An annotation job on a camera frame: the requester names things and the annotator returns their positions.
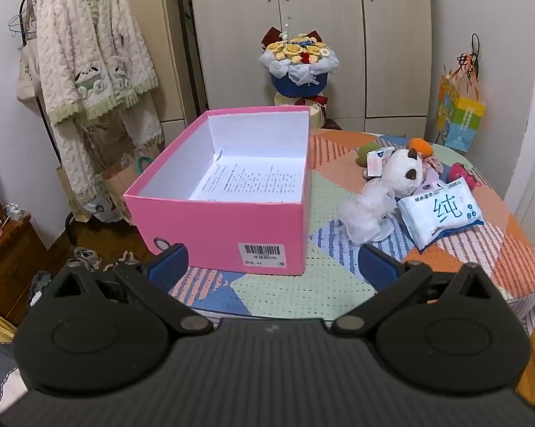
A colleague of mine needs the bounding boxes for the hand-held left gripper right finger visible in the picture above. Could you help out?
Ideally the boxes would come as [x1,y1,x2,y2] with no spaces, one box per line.
[331,244,493,338]

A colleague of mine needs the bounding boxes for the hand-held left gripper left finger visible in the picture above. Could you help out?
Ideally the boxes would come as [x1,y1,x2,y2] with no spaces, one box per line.
[49,244,215,336]

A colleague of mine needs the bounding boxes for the pink cardboard box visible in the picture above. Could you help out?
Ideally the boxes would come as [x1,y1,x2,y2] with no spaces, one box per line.
[123,106,313,276]

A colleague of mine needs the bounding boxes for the wet wipes pack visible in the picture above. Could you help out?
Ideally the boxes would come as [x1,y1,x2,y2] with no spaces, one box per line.
[396,175,485,252]

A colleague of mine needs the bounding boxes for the lilac soft pouch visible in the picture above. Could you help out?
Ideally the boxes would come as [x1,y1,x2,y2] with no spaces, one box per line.
[416,173,448,196]

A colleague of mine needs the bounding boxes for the white plush toy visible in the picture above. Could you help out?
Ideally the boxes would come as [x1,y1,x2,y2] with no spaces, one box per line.
[381,148,424,197]

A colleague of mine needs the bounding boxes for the pink soft toy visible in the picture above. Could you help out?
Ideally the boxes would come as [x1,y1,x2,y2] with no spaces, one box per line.
[445,162,482,188]

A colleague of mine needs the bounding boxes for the small tissue packet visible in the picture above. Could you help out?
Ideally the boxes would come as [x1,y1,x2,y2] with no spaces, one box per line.
[366,148,395,178]

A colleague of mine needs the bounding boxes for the green plush toy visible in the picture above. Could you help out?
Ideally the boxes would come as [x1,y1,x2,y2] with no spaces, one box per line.
[355,142,379,166]

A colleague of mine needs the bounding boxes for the pink floral scrunchie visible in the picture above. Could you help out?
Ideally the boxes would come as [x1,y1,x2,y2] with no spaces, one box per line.
[421,153,446,179]

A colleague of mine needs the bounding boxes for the orange plush carrot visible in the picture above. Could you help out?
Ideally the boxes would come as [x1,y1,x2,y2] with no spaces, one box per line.
[407,137,435,157]

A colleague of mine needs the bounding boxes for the grey sneaker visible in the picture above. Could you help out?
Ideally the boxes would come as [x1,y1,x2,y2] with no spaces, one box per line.
[69,247,106,272]
[105,251,140,272]

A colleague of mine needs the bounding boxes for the colourful patchwork tablecloth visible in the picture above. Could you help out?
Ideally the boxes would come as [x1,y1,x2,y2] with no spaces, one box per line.
[167,130,535,321]

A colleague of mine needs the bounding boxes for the printed paper sheet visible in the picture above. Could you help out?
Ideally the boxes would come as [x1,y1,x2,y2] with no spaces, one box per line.
[190,149,306,203]

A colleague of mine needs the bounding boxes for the colourful paper gift bag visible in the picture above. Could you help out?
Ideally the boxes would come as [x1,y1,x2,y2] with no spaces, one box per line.
[434,64,487,153]

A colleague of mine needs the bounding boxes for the wooden nightstand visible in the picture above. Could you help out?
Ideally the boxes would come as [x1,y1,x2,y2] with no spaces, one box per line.
[0,213,50,325]

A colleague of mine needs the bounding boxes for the cream round box red ribbon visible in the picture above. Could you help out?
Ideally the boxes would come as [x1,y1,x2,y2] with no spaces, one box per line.
[274,91,328,131]

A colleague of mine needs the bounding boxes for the yellow flower bouquet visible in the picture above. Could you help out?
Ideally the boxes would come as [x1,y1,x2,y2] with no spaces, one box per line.
[259,17,340,99]

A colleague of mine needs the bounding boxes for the grey patterned bedding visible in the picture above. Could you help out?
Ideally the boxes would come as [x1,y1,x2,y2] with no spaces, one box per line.
[0,351,28,416]

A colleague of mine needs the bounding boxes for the beige wardrobe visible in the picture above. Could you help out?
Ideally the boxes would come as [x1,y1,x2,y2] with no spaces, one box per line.
[158,0,433,147]

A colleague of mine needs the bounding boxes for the cream fleece pajama jacket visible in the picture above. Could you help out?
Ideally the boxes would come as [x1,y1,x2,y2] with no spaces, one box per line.
[36,0,159,125]

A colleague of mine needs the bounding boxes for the canvas tote bag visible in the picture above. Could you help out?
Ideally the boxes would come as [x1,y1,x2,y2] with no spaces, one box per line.
[16,42,43,110]

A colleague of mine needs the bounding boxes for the black clothes rack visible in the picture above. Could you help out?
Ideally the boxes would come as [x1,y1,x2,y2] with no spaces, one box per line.
[21,0,99,238]

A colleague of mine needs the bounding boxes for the wall hook with black cords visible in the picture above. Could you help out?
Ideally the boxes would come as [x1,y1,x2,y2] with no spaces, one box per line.
[456,33,482,83]

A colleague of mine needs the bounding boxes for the wire clothes hangers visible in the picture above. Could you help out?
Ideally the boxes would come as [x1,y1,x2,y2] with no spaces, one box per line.
[7,11,37,42]

